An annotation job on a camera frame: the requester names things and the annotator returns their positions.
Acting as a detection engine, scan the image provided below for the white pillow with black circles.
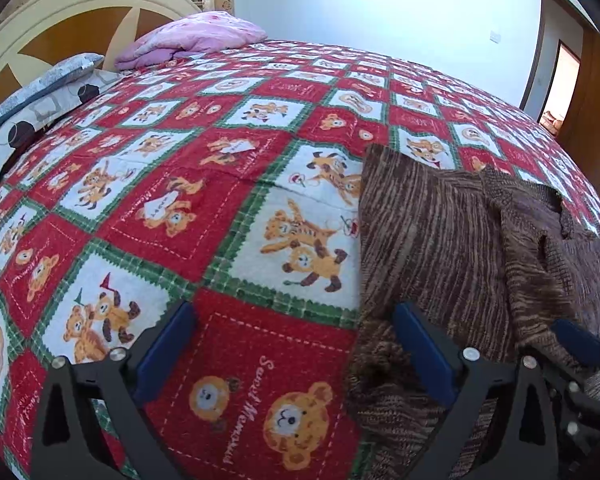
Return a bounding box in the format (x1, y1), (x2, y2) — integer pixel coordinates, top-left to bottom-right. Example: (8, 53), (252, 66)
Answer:
(0, 69), (127, 197)

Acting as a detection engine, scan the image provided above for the red printed bear blanket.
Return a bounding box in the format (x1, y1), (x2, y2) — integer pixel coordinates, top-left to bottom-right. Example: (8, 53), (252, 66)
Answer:
(0, 40), (600, 480)

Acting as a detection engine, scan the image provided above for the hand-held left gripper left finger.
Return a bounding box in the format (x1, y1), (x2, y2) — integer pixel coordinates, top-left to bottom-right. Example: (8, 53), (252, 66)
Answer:
(30, 300), (201, 480)

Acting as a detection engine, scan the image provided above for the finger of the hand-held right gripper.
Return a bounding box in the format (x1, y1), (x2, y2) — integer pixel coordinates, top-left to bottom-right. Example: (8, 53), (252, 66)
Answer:
(542, 317), (600, 456)

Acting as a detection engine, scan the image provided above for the grey quilted pillow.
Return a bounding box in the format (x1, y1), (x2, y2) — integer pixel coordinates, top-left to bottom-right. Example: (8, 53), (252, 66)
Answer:
(0, 53), (106, 137)

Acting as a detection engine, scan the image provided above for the pink quilt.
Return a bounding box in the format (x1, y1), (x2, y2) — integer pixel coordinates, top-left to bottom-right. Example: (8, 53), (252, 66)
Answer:
(114, 11), (268, 72)

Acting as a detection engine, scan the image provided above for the brown door frame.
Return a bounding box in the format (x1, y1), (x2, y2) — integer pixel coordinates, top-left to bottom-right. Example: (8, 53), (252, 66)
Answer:
(522, 0), (597, 122)

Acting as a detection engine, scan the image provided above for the brown striped knit sweater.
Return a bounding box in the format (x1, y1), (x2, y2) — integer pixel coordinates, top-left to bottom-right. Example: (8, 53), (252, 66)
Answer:
(344, 143), (600, 480)

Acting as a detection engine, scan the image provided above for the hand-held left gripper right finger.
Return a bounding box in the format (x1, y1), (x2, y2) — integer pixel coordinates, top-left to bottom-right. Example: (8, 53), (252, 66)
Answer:
(391, 302), (562, 480)

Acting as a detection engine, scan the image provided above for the cream and wood headboard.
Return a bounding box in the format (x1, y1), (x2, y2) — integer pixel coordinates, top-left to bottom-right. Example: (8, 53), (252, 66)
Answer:
(0, 0), (203, 122)

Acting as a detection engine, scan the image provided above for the brown wooden door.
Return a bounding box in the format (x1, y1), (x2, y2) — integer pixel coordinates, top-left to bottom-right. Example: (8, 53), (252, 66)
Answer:
(560, 24), (600, 202)

